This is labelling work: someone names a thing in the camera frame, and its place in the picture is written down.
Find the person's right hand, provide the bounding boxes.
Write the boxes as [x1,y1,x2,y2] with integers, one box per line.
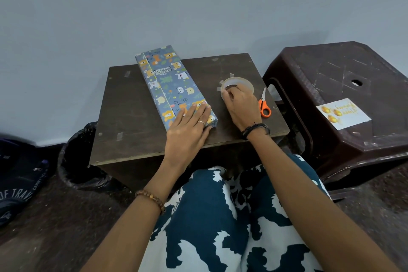
[221,84,264,132]

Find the person's left hand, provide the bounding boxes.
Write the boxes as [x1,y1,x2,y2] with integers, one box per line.
[161,102,213,175]

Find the orange handled scissors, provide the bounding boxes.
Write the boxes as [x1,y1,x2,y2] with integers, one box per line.
[258,87,272,119]

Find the clear tape roll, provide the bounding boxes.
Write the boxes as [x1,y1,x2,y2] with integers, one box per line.
[216,73,255,102]

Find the blue animal-print wrapping paper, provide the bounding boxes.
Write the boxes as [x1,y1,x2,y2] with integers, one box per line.
[135,45,218,132]

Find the white card with gold stickers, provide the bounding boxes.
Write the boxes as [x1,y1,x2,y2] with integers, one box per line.
[315,98,372,131]

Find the person's right forearm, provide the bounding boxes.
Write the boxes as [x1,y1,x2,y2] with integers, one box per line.
[247,125,402,272]

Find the person's left forearm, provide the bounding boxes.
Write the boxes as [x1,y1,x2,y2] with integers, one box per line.
[79,160,185,272]

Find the small brown wooden table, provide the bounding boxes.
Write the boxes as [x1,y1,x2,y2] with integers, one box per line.
[88,53,291,167]

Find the brown plastic stool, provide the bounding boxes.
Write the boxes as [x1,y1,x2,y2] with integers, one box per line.
[262,41,408,183]

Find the teal white patterned trousers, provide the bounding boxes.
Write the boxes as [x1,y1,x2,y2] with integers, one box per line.
[139,153,334,272]

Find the black trash bin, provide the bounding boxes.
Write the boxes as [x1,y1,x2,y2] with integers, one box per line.
[57,122,128,193]

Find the black purple backpack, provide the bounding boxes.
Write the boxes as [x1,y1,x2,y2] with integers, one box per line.
[0,136,50,228]

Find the black cord bracelet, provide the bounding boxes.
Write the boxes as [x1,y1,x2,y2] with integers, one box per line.
[241,122,271,141]

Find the brown beaded bracelet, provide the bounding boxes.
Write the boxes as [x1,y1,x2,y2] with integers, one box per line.
[135,189,166,215]

